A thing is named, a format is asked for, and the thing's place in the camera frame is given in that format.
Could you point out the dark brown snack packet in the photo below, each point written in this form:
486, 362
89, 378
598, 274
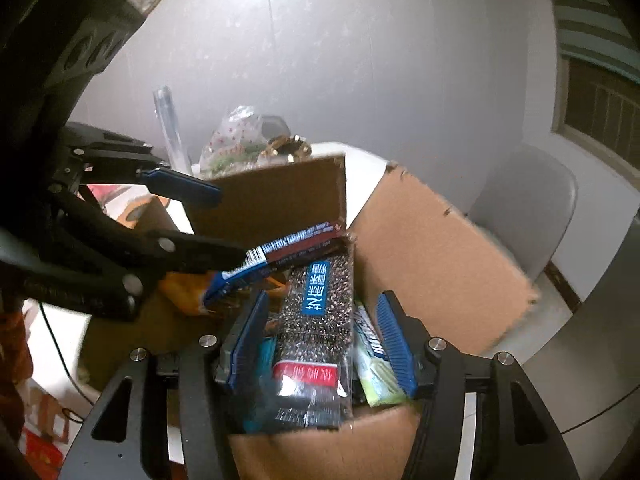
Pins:
300, 245

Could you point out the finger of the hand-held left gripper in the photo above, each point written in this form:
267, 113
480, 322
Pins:
180, 187
200, 252

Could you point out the clear bag of greens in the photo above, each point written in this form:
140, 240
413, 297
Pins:
235, 135

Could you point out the yellow snack packet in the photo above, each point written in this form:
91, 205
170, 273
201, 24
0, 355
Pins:
187, 292

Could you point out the clear plastic tube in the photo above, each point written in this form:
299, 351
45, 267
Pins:
170, 130

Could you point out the brown cardboard box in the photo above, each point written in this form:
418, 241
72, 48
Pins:
440, 260

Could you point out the red paper box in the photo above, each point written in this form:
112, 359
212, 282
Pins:
42, 452

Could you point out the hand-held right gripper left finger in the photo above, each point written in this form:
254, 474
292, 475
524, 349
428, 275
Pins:
245, 345

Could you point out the window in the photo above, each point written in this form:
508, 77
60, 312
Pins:
600, 105

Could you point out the green and white snack packet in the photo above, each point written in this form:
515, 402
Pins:
375, 385

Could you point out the gold and black wrapper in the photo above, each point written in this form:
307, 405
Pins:
292, 149

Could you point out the person's orange clothing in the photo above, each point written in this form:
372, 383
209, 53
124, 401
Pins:
12, 360

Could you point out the striped window blind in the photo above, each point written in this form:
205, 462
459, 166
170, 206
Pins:
585, 15

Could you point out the speckled black snack packet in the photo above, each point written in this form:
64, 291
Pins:
315, 330

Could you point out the blue snack packet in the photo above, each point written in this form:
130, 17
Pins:
264, 360

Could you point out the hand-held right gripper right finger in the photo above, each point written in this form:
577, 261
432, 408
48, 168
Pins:
395, 345

